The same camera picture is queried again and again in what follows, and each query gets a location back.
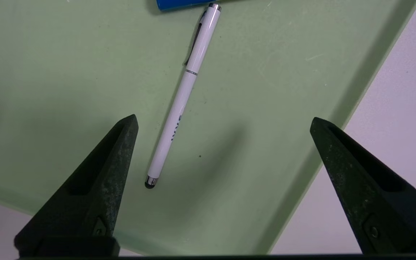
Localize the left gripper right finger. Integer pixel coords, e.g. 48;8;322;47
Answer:
310;117;416;255

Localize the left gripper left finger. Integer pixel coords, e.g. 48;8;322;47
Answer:
14;114;139;257

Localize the white stylus pen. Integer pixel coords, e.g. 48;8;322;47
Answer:
144;3;222;189

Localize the white marker with blue cap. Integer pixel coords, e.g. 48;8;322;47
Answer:
156;0;216;11

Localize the light green plastic tray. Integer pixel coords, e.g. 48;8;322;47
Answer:
0;0;416;257

